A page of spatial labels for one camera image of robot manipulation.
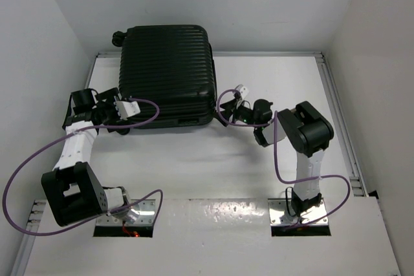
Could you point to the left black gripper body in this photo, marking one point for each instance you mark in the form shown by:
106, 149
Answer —
107, 110

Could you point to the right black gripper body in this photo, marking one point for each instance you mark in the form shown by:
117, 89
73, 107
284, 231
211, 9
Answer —
244, 112

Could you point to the black hard-shell suitcase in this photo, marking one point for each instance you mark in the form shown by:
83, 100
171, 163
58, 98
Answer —
170, 68

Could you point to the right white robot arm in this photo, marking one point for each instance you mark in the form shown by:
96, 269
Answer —
308, 132

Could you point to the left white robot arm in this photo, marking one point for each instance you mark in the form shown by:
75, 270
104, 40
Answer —
71, 188

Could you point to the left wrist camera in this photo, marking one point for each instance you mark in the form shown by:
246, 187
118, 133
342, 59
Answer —
126, 109

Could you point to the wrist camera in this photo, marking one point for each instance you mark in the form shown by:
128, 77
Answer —
126, 109
240, 93

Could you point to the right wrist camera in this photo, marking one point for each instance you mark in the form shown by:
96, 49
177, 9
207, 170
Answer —
240, 93

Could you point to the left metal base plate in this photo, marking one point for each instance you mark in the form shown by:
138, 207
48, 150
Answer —
142, 214

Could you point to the metal base plate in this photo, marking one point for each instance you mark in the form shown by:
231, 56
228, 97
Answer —
281, 216
142, 214

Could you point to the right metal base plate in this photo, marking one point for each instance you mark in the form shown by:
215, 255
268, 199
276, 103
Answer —
281, 216

